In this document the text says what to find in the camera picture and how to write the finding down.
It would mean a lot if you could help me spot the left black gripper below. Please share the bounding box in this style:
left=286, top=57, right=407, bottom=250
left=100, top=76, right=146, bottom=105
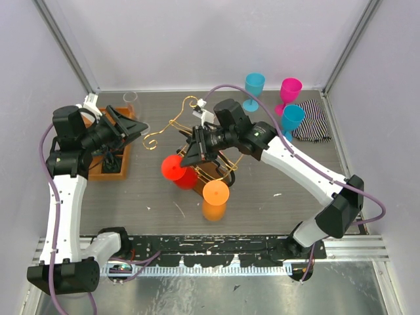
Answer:
left=81, top=104, right=148, bottom=152

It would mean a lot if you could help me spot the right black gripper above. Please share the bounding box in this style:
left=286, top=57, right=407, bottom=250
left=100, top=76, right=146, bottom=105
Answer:
left=180, top=124, right=236, bottom=168

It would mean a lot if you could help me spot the clear champagne flute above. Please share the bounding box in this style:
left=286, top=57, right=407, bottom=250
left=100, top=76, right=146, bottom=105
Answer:
left=123, top=91, right=150, bottom=135

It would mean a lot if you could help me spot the red wine glass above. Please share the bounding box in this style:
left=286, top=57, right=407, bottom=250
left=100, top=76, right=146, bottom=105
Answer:
left=161, top=155, right=198, bottom=190

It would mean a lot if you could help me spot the orange wine glass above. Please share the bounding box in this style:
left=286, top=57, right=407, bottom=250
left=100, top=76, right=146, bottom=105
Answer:
left=202, top=180, right=230, bottom=221

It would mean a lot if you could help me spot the blue wine glass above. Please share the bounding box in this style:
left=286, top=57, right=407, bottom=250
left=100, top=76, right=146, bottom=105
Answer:
left=243, top=73, right=265, bottom=112
left=281, top=104, right=305, bottom=142

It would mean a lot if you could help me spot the pink wine glass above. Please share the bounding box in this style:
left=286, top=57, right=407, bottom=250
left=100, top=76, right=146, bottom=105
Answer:
left=275, top=77, right=303, bottom=116

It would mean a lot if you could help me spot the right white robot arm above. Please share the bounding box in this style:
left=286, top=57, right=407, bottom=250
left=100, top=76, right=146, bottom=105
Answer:
left=181, top=98, right=364, bottom=259

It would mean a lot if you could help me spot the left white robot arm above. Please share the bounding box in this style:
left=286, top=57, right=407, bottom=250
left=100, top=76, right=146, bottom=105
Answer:
left=26, top=105, right=148, bottom=295

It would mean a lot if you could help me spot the dark patterned rolled cloth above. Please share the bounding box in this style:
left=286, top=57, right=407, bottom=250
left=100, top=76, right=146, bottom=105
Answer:
left=102, top=154, right=122, bottom=174

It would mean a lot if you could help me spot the wooden compartment tray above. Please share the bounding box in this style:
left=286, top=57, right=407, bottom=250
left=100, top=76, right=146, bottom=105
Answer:
left=81, top=106, right=136, bottom=181

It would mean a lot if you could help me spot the striped black white cloth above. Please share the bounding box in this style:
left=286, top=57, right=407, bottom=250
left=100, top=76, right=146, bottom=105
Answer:
left=292, top=99, right=331, bottom=143

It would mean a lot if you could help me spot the gold wire glass rack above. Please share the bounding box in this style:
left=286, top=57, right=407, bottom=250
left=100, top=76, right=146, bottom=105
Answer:
left=142, top=95, right=245, bottom=198

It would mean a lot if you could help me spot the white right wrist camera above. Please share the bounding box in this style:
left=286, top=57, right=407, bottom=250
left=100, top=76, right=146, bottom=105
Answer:
left=192, top=98, right=215, bottom=126

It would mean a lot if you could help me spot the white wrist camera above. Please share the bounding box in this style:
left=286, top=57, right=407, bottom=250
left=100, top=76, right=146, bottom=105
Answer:
left=192, top=98, right=215, bottom=126
left=76, top=93, right=102, bottom=120

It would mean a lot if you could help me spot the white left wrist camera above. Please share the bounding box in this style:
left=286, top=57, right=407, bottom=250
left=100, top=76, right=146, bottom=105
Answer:
left=76, top=93, right=102, bottom=120

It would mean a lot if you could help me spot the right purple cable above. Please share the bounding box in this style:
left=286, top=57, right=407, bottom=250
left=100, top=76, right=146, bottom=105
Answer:
left=203, top=84, right=387, bottom=283

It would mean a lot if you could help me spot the black mounting base plate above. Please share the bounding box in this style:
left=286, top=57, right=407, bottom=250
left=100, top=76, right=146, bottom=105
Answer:
left=114, top=234, right=310, bottom=268

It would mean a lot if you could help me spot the grey slotted cable duct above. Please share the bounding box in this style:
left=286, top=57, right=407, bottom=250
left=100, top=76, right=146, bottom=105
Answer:
left=98, top=264, right=293, bottom=278

